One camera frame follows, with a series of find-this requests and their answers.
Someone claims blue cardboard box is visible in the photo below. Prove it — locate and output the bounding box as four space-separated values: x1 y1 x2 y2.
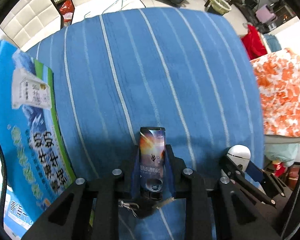
0 40 77 239

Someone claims pink suitcase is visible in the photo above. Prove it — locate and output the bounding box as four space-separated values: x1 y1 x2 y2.
255 4 277 22

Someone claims blue striped tablecloth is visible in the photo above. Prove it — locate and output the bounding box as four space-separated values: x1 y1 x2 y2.
25 7 265 240

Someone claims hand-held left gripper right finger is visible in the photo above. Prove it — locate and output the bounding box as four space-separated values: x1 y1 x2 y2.
164 144 282 240

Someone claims wire clothes hanger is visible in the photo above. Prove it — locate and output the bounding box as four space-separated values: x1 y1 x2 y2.
110 0 129 12
84 5 120 20

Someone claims red cloth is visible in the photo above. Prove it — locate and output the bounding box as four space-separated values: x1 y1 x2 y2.
241 24 268 60

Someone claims teal clothing pile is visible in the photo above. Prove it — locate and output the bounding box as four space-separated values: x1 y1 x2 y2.
265 141 300 167

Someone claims printed lighter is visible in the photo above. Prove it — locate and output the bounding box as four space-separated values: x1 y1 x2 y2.
139 127 166 200

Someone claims white earbud case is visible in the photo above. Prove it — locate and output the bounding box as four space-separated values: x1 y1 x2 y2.
226 145 251 173

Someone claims orange floral cloth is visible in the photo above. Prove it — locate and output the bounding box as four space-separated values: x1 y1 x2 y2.
250 48 300 138

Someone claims red plastic bag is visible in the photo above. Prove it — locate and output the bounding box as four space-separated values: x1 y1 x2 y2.
59 0 74 23

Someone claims blue folded clothing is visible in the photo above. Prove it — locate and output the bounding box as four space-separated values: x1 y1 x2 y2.
264 34 282 53

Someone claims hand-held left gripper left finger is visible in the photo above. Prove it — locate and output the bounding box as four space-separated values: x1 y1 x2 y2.
21 145 142 240

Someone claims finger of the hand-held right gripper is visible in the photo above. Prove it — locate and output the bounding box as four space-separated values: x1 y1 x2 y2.
219 155 277 208
245 160 287 198

